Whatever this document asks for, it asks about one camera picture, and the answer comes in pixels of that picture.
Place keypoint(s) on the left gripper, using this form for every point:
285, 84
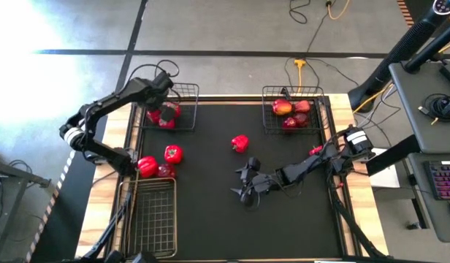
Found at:
159, 93

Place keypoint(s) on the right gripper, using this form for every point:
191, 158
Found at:
259, 182

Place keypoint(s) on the red tomato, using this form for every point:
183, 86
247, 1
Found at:
166, 125
153, 117
178, 109

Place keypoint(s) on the dark maroon apple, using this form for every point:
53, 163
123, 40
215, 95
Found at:
301, 119
166, 171

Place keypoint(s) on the red yellow apple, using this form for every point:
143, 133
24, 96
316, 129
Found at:
282, 107

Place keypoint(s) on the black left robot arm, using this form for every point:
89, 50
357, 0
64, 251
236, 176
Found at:
108, 100

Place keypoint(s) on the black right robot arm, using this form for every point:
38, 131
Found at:
301, 170

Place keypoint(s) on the black table mat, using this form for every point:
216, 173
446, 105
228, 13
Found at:
210, 226

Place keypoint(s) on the black support strut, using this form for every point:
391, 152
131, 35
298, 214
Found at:
108, 230
353, 225

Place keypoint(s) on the white box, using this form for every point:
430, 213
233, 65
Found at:
387, 180

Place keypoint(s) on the black striped floor mat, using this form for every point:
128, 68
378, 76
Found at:
64, 219

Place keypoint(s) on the grey metal stand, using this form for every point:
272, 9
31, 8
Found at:
24, 175

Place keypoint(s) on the grey desk top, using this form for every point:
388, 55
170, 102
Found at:
411, 109

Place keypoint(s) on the grey lower desk shelf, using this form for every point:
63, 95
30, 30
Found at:
429, 219

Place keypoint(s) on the backlit black keyboard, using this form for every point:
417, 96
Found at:
444, 180

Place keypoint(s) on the black tower fan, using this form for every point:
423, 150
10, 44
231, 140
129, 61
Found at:
404, 47

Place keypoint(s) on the black monitor pole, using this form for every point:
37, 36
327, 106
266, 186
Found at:
429, 49

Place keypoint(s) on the wooden slat panel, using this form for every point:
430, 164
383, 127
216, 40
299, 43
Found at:
405, 11

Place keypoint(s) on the black desk bracket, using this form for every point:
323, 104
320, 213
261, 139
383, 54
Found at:
393, 157

